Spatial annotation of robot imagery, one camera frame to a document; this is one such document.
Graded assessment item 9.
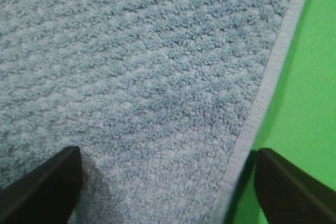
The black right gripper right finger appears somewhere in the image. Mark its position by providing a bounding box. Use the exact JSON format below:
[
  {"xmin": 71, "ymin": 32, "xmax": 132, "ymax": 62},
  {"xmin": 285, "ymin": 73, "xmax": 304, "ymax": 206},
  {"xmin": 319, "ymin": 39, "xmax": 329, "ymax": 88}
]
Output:
[{"xmin": 254, "ymin": 148, "xmax": 335, "ymax": 223}]

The blue waffle-weave towel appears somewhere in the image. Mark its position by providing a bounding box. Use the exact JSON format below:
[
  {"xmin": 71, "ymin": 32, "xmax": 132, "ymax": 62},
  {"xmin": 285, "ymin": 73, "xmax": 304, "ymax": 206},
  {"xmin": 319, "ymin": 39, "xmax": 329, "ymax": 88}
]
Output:
[{"xmin": 1, "ymin": 0, "xmax": 305, "ymax": 223}]

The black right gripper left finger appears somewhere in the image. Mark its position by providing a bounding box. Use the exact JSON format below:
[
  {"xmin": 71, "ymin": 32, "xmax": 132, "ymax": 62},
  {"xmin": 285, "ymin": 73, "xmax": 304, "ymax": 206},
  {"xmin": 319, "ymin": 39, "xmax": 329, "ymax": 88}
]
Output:
[{"xmin": 1, "ymin": 146, "xmax": 83, "ymax": 223}]

